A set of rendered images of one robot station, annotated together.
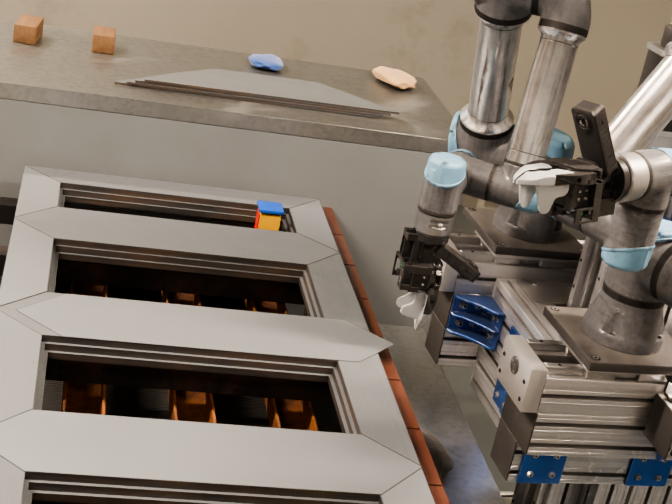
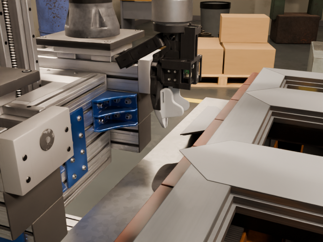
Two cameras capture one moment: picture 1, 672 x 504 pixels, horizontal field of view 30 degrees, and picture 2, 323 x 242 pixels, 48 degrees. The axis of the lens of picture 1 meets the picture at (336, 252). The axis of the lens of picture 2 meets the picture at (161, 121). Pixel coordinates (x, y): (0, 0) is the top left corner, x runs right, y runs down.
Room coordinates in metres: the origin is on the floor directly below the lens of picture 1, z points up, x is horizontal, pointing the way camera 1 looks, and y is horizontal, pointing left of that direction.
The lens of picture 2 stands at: (2.85, 0.23, 1.20)
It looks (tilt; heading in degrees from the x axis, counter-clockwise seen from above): 23 degrees down; 217
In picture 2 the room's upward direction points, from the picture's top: straight up
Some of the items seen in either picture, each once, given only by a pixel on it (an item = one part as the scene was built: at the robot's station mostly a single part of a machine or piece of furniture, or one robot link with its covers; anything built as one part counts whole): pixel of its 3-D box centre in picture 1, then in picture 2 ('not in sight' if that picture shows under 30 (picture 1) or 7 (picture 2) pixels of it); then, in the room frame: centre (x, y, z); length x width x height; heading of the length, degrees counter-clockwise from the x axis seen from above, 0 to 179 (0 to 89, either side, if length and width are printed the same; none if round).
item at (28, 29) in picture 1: (28, 29); not in sight; (3.30, 0.93, 1.07); 0.12 x 0.06 x 0.05; 7
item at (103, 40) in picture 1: (103, 39); not in sight; (3.35, 0.74, 1.07); 0.10 x 0.06 x 0.05; 14
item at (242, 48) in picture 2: not in sight; (220, 48); (-0.96, -1.79, 0.35); 1.26 x 0.96 x 0.71; 114
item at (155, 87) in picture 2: not in sight; (158, 87); (2.31, -0.19, 0.99); 0.05 x 0.02 x 0.09; 15
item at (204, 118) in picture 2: not in sight; (215, 121); (1.76, -0.35, 0.70); 0.39 x 0.12 x 0.04; 13
